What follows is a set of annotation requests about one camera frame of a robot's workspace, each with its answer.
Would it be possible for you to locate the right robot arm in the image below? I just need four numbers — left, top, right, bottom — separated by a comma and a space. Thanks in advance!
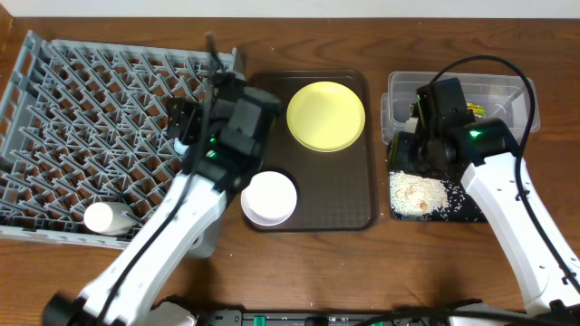
388, 78, 579, 315

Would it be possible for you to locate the spilled rice food waste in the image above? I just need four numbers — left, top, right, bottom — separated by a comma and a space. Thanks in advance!
389, 172, 467, 221

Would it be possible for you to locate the clear plastic waste bin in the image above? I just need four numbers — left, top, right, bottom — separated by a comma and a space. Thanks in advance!
381, 72, 530, 144

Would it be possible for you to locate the grey plastic dishwasher rack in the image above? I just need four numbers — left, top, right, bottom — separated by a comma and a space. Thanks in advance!
0, 29, 246, 260

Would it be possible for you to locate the black rectangular waste tray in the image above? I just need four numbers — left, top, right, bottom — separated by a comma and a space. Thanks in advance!
387, 131, 486, 222

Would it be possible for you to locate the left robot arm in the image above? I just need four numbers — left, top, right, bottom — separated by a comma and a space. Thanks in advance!
42, 72, 283, 325

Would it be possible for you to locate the green snack wrapper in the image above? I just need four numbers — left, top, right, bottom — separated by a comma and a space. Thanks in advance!
467, 102, 487, 118

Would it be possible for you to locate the yellow round plate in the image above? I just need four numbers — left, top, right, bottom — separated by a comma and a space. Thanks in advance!
286, 81, 366, 152

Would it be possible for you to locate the dark brown serving tray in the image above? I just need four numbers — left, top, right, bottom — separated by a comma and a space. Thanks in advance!
246, 70, 379, 233

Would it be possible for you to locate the light blue bowl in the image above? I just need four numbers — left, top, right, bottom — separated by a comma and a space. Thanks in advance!
174, 139, 189, 156

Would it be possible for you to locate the white pink round bowl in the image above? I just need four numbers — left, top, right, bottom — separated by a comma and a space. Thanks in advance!
241, 171, 298, 226

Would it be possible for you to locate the white cup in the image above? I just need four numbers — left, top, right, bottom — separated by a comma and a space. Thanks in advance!
83, 202, 134, 235

